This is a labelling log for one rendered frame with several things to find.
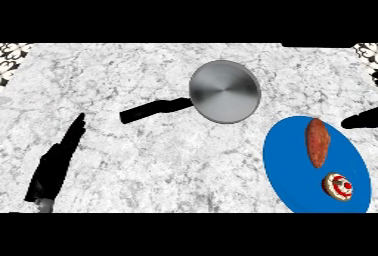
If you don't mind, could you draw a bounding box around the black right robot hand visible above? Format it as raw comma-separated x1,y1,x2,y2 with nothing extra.
339,106,378,130

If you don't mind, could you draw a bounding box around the brown sweet potato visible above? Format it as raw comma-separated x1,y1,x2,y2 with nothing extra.
304,117,332,169

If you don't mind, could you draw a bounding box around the blue plate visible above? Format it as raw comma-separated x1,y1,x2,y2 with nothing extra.
261,115,372,214

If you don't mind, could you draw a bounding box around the cupcake with red topping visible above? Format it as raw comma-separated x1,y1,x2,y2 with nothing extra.
320,172,354,202

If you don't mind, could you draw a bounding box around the silver pan with black handle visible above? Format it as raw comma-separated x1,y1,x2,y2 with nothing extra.
118,59,262,125

